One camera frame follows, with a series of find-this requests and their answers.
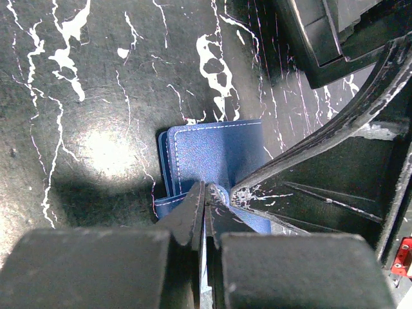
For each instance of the black plastic card box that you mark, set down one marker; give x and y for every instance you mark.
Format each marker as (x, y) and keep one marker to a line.
(332, 39)

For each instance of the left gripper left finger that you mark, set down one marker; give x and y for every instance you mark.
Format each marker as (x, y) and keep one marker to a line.
(153, 267)

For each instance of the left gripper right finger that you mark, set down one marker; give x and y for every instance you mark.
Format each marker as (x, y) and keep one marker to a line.
(321, 270)

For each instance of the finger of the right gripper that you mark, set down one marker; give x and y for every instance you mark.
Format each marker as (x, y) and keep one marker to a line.
(389, 76)
(360, 186)

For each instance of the blue leather card holder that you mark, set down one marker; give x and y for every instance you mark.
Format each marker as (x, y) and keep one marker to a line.
(222, 153)

